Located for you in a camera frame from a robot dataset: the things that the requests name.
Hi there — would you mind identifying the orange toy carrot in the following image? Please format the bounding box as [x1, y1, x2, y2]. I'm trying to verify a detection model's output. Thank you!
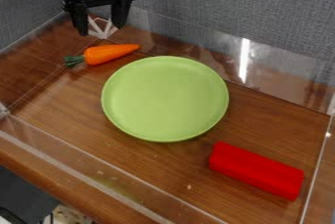
[64, 44, 139, 67]

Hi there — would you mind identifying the light green round plate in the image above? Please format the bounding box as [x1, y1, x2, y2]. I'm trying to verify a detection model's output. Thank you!
[100, 56, 229, 143]

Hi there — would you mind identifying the red rectangular block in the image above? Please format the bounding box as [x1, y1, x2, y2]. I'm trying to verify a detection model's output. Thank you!
[209, 142, 304, 201]

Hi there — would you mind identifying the clear acrylic corner bracket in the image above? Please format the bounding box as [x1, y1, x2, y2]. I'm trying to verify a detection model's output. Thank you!
[87, 16, 118, 39]

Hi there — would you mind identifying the clear acrylic enclosure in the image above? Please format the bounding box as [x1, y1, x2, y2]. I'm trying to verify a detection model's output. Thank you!
[0, 11, 335, 224]

